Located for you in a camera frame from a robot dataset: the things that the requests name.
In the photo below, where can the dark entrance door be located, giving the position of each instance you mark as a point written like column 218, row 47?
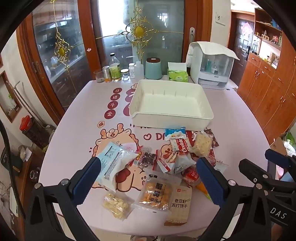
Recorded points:
column 242, row 39

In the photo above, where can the red and white cracker packet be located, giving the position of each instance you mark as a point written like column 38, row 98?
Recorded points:
column 167, row 162

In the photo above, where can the wooden framed glass door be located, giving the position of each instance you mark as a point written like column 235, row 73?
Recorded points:
column 57, row 46
column 159, row 27

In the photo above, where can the white plastic storage bin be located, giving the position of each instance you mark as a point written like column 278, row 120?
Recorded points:
column 171, row 104

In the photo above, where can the red clear candy packet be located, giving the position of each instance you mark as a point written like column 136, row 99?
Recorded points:
column 190, row 176

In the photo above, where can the wooden display shelf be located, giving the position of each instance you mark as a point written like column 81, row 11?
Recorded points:
column 268, row 27

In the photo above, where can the yellow egg yolk pastry packet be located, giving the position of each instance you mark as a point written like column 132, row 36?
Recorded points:
column 156, row 192

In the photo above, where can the dark red snowflake packet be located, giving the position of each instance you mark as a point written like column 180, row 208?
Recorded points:
column 214, row 139

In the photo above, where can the cardboard box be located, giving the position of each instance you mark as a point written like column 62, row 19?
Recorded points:
column 277, row 146

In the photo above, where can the small white snack packet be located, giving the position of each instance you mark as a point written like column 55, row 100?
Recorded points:
column 220, row 167

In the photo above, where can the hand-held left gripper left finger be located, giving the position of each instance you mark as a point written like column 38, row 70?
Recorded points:
column 89, row 176

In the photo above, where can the white pill bottle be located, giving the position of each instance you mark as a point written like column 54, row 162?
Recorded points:
column 131, row 70

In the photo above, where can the large white bread packet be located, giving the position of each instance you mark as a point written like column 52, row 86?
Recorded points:
column 115, row 162

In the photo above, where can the green label glass bottle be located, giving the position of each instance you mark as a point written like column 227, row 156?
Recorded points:
column 115, row 69

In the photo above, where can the blue and white snack packet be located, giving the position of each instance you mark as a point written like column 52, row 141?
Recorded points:
column 175, row 133

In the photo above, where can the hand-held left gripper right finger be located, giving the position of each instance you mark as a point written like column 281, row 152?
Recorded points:
column 209, row 178

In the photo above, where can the beige soda cracker packet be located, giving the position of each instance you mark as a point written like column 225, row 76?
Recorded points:
column 179, row 206

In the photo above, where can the wooden side cabinet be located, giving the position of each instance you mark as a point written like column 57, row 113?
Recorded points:
column 25, row 176

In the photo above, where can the clear drinking glass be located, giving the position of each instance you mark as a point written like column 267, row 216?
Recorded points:
column 99, row 76

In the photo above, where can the white wall switch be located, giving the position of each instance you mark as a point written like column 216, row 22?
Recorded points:
column 220, row 18

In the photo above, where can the white cosmetic organizer box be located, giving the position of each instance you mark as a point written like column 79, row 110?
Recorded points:
column 212, row 67

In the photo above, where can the small glass jar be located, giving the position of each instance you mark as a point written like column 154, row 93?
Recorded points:
column 125, row 74

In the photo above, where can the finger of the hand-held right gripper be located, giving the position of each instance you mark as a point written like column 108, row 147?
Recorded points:
column 278, row 158
column 254, row 170

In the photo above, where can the clear rice crisp packet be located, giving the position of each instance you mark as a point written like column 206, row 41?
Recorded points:
column 201, row 143

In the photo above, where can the pink printed tablecloth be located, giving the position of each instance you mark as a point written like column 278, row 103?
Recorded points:
column 76, row 111

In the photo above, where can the small clear crisp packet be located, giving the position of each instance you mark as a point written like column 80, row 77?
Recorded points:
column 116, row 205

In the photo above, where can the green tissue pack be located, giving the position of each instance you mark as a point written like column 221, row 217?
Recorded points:
column 178, row 74

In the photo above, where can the orange snack packet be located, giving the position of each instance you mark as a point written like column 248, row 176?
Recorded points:
column 204, row 190

